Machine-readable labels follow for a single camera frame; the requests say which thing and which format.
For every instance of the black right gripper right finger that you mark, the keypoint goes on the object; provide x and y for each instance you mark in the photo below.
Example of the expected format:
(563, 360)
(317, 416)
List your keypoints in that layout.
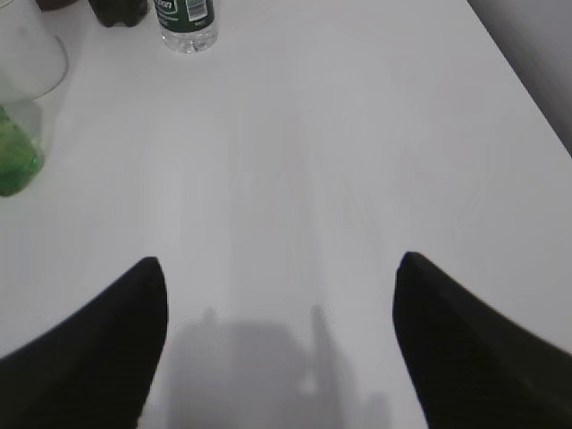
(470, 365)

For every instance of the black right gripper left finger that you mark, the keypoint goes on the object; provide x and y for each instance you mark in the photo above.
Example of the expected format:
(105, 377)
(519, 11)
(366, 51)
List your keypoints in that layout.
(95, 368)

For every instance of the green plastic soda bottle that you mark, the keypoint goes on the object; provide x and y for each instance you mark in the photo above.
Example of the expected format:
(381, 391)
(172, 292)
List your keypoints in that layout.
(22, 155)

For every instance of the white ceramic mug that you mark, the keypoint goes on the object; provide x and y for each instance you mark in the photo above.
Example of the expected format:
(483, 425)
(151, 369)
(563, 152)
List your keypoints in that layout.
(33, 61)

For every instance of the clear water bottle green label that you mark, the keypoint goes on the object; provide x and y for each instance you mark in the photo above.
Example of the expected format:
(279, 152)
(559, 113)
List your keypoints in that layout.
(187, 26)

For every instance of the dark cola bottle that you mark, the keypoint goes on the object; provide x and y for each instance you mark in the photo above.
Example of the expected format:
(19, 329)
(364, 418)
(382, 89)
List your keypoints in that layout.
(112, 13)

